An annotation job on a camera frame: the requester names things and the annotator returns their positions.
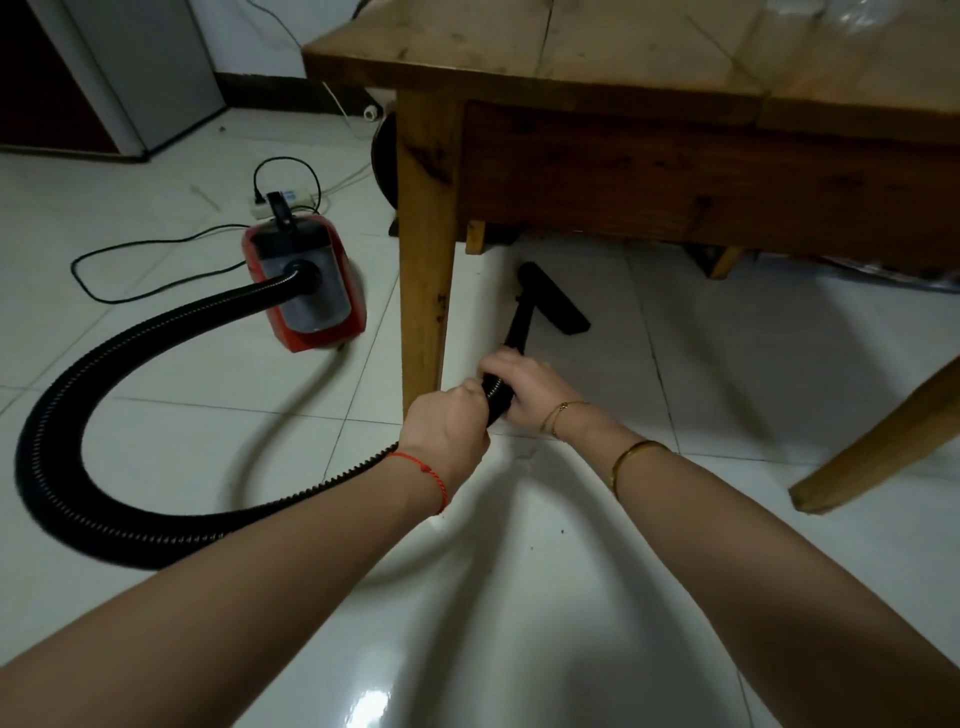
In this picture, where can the person's right hand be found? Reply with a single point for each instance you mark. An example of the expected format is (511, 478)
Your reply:
(544, 394)

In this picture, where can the person's left hand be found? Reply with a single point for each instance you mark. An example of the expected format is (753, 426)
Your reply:
(442, 431)

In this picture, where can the person's right fingers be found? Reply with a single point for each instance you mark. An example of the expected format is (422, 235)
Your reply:
(504, 364)

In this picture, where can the person's left fingers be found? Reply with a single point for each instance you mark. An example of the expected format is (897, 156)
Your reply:
(474, 390)

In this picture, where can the black vacuum floor nozzle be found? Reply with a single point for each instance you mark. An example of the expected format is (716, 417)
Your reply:
(551, 296)

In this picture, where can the person's left forearm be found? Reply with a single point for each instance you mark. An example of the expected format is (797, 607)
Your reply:
(247, 600)

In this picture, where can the person's right forearm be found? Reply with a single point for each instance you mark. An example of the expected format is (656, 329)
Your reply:
(750, 585)

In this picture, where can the wooden stool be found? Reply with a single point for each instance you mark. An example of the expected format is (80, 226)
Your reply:
(475, 236)

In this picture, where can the gold bangle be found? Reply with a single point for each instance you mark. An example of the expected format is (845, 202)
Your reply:
(628, 454)

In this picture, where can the red and grey vacuum cleaner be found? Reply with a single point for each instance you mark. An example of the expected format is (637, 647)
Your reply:
(319, 300)

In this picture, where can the black round fan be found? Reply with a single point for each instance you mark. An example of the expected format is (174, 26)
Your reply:
(384, 161)

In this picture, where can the wooden table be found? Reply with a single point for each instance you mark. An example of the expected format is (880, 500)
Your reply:
(675, 165)

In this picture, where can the white power strip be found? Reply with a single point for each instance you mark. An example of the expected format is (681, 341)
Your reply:
(264, 208)

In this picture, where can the wooden chair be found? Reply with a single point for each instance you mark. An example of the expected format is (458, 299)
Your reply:
(885, 442)

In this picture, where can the dark brown cabinet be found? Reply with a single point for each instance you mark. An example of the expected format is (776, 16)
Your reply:
(41, 82)

